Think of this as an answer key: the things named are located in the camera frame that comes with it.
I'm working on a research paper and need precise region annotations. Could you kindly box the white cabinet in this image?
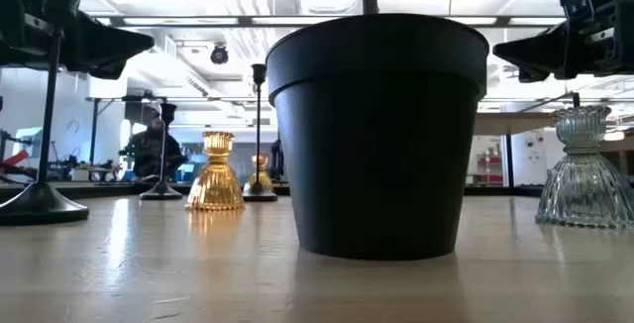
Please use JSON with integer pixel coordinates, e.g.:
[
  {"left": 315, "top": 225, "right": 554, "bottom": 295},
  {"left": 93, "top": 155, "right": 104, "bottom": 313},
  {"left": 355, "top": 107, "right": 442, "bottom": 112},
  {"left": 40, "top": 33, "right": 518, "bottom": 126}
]
[{"left": 512, "top": 132, "right": 549, "bottom": 185}]

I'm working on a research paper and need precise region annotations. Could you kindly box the red and white rack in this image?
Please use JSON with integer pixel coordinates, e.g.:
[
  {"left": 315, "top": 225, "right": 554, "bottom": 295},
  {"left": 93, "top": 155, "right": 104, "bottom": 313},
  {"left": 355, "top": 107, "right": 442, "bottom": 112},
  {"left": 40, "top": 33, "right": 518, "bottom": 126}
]
[{"left": 475, "top": 152, "right": 505, "bottom": 185}]

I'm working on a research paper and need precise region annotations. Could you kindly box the person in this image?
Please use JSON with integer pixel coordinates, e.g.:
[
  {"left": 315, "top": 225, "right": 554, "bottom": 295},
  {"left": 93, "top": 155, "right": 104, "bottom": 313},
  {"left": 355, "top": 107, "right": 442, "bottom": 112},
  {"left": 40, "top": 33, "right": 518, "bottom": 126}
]
[{"left": 118, "top": 102, "right": 187, "bottom": 180}]

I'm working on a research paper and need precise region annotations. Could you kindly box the amber glass candle holder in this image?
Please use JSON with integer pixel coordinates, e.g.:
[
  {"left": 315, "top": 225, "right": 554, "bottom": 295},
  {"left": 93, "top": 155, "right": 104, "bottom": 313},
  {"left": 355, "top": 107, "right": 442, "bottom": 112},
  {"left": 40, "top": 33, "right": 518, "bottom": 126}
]
[
  {"left": 247, "top": 153, "right": 274, "bottom": 190},
  {"left": 185, "top": 131, "right": 247, "bottom": 212}
]

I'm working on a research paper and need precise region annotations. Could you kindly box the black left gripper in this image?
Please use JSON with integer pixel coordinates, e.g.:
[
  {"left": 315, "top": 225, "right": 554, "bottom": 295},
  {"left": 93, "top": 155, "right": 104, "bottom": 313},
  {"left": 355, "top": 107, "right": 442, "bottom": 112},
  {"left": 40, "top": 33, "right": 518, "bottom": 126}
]
[{"left": 0, "top": 0, "right": 155, "bottom": 80}]

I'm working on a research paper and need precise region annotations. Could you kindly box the short black metal candlestick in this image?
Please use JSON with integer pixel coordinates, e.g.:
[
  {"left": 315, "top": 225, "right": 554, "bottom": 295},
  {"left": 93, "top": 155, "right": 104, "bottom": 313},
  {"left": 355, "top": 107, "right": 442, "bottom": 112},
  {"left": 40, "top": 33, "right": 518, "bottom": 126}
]
[{"left": 140, "top": 102, "right": 183, "bottom": 201}]

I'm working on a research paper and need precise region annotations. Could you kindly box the raised wooden shelf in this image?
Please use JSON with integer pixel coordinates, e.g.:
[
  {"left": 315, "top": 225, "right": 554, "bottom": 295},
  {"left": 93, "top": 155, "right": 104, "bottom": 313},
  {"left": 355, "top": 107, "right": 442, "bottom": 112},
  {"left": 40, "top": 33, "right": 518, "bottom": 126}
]
[{"left": 473, "top": 91, "right": 581, "bottom": 188}]

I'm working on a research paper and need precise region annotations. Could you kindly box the tall black metal candlestick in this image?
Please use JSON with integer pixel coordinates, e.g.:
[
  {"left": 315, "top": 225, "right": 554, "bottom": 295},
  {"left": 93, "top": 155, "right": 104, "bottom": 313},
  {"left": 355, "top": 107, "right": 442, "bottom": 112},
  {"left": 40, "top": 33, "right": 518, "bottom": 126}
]
[{"left": 242, "top": 62, "right": 278, "bottom": 203}]

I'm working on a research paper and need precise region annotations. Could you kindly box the medium black metal candlestick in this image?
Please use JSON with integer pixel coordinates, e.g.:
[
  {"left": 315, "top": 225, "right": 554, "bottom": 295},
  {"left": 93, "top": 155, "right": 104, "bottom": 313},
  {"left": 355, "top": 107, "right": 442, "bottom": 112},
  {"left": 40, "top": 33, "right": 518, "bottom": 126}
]
[{"left": 0, "top": 28, "right": 90, "bottom": 227}]

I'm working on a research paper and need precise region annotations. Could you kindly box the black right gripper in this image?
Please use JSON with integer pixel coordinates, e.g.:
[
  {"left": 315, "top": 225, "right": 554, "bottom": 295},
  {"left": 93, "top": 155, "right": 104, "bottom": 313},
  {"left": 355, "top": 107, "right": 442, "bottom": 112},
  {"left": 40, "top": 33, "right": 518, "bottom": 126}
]
[{"left": 492, "top": 0, "right": 634, "bottom": 84}]

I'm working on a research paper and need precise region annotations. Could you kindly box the clear glass candle holder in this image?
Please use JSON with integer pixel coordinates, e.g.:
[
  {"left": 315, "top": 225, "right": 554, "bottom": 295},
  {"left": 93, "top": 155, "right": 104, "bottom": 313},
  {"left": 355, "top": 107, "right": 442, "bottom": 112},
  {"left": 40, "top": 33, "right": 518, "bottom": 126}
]
[{"left": 534, "top": 104, "right": 634, "bottom": 230}]

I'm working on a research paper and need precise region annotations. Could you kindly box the black plastic plant pot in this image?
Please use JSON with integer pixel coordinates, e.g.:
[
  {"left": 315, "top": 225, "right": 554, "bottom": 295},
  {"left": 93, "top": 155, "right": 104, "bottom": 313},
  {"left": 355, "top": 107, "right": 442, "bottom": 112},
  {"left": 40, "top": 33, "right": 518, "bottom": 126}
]
[{"left": 265, "top": 13, "right": 490, "bottom": 261}]

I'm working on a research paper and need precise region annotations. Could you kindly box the black aluminium table frame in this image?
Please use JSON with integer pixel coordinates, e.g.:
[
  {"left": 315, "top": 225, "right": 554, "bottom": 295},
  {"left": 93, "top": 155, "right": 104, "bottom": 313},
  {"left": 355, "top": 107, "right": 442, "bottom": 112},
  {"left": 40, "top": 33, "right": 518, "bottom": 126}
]
[{"left": 0, "top": 179, "right": 546, "bottom": 201}]

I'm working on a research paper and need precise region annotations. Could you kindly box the black overhead rail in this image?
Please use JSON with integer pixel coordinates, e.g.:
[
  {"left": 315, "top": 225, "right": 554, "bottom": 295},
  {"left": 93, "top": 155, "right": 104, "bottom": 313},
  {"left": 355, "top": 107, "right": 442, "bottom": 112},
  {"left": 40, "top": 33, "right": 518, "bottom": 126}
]
[{"left": 93, "top": 14, "right": 566, "bottom": 29}]

